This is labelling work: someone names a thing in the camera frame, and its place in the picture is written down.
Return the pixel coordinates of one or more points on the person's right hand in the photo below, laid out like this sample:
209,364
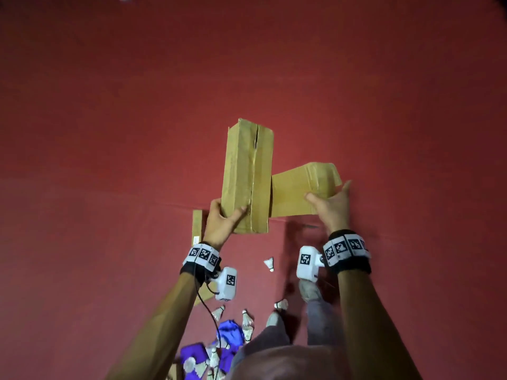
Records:
334,211

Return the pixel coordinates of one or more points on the blue cloth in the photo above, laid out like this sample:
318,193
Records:
229,332

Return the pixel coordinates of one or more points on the black wristband with marker tiles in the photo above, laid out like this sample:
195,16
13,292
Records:
346,251
204,255

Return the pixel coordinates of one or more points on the person's left hand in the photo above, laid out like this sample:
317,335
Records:
218,227

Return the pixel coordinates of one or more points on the person's grey trousers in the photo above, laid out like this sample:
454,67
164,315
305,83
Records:
323,324

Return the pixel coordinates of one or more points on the person's right forearm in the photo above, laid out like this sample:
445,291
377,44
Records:
368,324

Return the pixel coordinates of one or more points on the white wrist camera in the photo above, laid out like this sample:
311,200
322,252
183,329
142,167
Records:
307,263
226,282

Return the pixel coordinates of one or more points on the person's right shoe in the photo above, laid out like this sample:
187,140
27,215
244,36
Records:
309,290

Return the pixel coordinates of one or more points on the purple cloth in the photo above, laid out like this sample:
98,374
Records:
192,350

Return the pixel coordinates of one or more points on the person's pale shirt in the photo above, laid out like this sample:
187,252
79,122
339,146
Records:
285,364

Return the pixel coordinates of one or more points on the person's left forearm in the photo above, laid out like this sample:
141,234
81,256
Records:
158,332

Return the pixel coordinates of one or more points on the white shuttlecocks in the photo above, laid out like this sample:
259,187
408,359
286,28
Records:
269,264

